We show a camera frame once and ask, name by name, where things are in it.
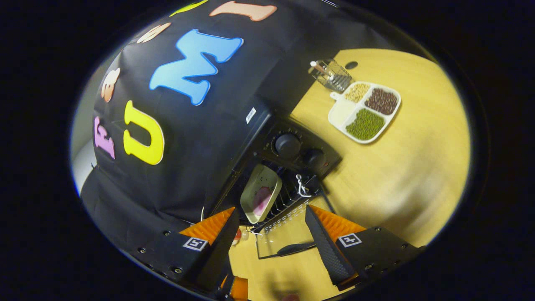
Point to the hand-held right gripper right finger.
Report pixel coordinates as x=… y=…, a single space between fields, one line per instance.
x=324 y=251

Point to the white divided tray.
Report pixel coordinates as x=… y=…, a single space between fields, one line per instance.
x=340 y=115

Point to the green mung beans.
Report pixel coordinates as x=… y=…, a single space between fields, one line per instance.
x=365 y=124

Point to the yellow soybeans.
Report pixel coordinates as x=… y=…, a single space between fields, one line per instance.
x=357 y=92

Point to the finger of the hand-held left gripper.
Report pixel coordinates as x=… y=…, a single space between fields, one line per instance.
x=238 y=290

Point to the cream square plate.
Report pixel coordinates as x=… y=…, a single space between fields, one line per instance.
x=255 y=184

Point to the red label plastic bottle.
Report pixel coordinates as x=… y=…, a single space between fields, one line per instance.
x=237 y=236

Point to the pink ham slice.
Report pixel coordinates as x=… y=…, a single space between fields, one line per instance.
x=262 y=200

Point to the black backdrop cloth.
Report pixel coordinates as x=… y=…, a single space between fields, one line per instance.
x=200 y=138

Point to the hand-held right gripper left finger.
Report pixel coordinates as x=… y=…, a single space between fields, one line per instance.
x=219 y=251

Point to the silver metal clip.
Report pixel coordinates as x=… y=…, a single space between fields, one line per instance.
x=301 y=186

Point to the black table grommet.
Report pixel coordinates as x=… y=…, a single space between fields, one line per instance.
x=351 y=65

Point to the dark red beans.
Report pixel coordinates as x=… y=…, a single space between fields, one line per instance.
x=381 y=101

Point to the black electric oven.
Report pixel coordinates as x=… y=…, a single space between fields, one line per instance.
x=288 y=146

